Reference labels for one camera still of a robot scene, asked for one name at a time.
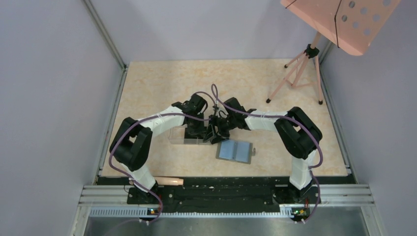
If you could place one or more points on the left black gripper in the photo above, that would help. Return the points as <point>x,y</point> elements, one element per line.
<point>197,132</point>

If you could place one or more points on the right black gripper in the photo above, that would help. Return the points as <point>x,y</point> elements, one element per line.
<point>211,133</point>

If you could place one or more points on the clear plastic card box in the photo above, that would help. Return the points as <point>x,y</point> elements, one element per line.
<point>181,136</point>

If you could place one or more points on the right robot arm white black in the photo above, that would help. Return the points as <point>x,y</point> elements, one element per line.
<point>298,133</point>

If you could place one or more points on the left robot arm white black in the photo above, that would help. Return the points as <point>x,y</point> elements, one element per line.
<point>130,147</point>

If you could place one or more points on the pink music stand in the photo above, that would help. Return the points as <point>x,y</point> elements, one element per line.
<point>351,25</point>

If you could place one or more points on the beige cylindrical handle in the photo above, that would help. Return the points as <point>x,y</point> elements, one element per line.
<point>169,181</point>

